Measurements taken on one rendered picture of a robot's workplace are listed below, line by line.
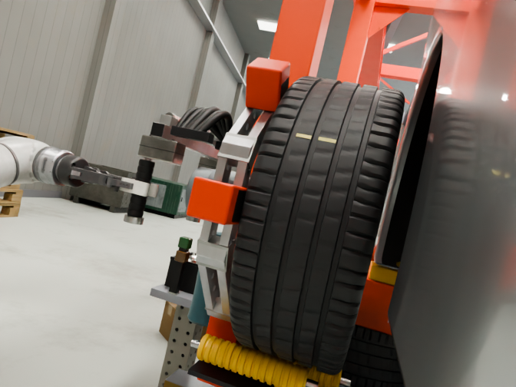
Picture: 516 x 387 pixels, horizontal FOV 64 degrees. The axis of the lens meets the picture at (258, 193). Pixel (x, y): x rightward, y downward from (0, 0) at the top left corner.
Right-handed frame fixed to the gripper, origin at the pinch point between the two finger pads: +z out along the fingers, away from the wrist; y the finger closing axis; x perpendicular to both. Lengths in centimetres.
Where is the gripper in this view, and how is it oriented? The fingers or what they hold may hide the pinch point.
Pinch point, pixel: (140, 187)
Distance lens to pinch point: 98.2
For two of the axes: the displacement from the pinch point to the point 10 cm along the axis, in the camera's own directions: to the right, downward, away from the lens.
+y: -2.5, -0.5, -9.7
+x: 2.3, -9.7, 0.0
